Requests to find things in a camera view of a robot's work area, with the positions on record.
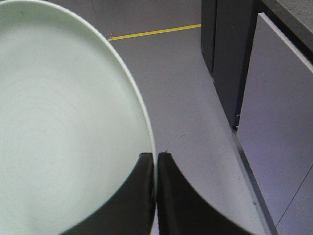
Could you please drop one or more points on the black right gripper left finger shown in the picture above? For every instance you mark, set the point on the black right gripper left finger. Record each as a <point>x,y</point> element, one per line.
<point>130,211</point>

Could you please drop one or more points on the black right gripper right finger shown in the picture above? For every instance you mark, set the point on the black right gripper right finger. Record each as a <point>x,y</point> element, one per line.
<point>181,210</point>

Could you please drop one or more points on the light green round plate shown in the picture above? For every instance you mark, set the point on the light green round plate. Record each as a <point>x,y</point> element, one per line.
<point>72,120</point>

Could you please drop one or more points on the grey kitchen island cabinet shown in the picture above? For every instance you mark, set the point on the grey kitchen island cabinet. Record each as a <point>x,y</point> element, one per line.
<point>260,56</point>

